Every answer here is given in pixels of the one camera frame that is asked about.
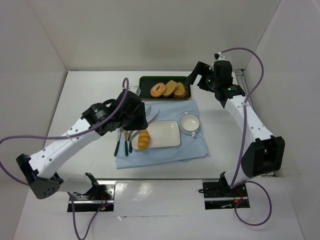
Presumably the orange bread roll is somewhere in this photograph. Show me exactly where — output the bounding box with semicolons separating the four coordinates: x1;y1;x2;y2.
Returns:
137;129;151;150

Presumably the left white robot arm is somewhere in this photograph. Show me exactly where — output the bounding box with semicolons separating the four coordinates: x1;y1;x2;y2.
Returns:
16;91;148;200

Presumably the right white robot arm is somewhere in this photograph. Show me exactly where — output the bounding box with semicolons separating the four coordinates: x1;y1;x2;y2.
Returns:
187;59;285;196

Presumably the brown bread slice right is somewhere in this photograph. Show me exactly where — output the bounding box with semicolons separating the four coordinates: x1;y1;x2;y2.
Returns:
173;82;187;99

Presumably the brown bread slice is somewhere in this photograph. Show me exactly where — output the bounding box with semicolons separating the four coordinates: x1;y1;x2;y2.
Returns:
173;82;187;99
162;80;178;98

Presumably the brown bread slice left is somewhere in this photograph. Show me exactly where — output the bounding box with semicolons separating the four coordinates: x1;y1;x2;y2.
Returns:
162;80;178;98

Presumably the dark green serving tray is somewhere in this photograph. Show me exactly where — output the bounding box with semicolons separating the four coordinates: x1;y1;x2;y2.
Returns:
139;76;191;100

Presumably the glazed donut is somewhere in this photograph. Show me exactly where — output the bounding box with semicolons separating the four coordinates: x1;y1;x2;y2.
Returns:
150;82;166;98

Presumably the white rectangular plate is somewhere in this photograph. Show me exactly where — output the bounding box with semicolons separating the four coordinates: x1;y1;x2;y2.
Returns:
131;120;181;151

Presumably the green handled fork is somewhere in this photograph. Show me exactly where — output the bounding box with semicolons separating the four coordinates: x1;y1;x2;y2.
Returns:
114;128;123;157

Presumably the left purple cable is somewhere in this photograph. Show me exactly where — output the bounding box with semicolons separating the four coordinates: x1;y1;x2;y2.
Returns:
0;77;130;240

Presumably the purple cable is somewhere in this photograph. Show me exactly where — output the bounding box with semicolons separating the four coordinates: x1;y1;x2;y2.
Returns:
214;47;273;228
0;77;130;240

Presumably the green handled spoon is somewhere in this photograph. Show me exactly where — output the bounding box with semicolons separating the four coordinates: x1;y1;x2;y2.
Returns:
124;130;129;157

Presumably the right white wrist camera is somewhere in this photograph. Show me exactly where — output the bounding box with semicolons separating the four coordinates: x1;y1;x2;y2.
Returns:
214;52;228;61

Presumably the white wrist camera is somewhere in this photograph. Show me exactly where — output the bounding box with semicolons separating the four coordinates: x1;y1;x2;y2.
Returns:
214;52;228;61
128;86;141;96

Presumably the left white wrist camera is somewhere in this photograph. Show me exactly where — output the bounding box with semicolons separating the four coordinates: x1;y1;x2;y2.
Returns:
128;86;141;96

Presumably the green handled knife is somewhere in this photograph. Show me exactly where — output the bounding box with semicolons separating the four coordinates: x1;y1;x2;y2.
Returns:
127;132;133;153

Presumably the white bowl with handle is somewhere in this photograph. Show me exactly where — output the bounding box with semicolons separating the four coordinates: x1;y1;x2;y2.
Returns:
179;112;201;139

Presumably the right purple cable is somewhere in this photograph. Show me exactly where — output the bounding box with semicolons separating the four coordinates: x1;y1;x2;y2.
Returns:
214;47;273;228

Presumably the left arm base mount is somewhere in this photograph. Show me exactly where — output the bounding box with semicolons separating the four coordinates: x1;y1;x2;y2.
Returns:
67;173;116;213

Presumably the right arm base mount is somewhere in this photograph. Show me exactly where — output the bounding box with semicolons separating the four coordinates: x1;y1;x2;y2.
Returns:
198;174;250;210

